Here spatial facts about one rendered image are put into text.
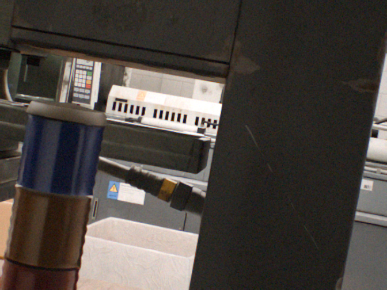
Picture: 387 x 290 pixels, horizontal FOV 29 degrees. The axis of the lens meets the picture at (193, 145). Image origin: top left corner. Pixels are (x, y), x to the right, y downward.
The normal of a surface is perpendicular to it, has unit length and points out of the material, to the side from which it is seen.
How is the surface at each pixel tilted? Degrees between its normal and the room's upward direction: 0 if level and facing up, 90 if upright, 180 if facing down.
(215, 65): 90
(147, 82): 90
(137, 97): 49
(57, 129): 76
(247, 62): 90
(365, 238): 90
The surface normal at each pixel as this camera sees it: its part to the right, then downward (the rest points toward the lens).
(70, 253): 0.78, -0.07
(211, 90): -0.16, 0.03
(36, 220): -0.21, 0.26
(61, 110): 0.03, -0.26
